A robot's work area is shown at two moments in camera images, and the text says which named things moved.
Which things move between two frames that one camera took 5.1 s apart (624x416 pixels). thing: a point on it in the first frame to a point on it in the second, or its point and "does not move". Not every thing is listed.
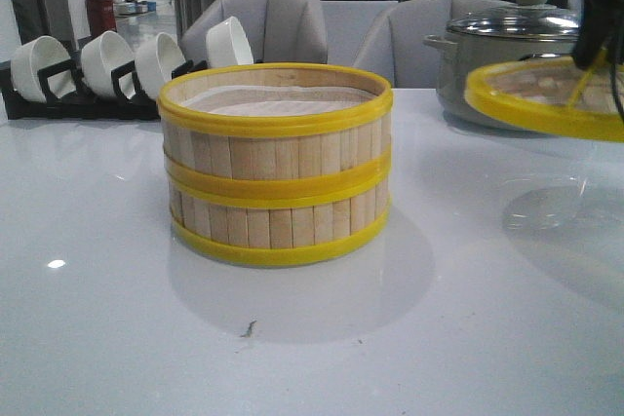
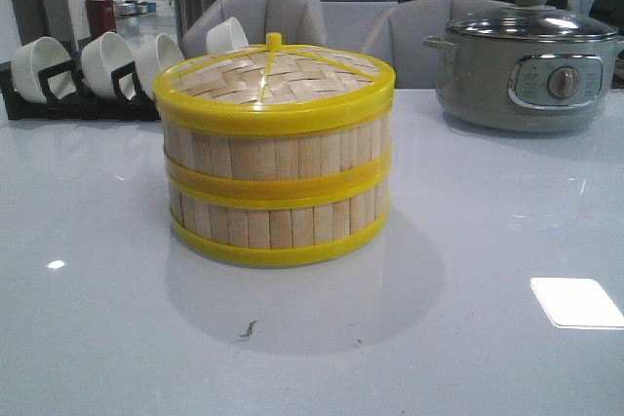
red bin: x=100 y=15 does not move
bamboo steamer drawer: x=277 y=134 does not move
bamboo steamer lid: x=549 y=95 to x=273 y=90
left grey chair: x=281 y=24 does not move
